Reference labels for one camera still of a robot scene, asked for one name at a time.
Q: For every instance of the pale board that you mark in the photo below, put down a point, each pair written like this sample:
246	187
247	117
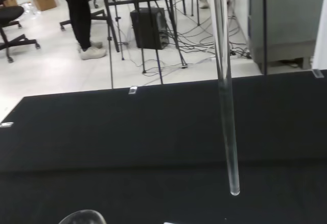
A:
321	29

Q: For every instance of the black bench cloth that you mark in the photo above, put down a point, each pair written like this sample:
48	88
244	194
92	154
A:
127	144

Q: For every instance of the black computer tower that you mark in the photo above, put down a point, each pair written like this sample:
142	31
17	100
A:
148	29

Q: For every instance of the white power strip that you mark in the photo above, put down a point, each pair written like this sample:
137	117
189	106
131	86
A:
240	53

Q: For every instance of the person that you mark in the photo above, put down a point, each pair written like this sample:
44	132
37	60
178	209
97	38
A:
79	17

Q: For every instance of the black tripod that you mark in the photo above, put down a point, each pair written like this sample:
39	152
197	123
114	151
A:
158	65
110	55

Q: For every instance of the grey metal cabinet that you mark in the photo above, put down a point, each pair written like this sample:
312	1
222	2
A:
281	17

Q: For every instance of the small cardboard box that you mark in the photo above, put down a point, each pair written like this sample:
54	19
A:
10	1

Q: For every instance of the clear glass beaker with water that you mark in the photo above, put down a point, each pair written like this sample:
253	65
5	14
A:
84	212

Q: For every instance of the black stand pole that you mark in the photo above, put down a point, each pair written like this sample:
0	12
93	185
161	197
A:
265	29

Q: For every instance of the metal cloth clip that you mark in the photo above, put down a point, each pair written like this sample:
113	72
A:
6	124
318	73
132	90

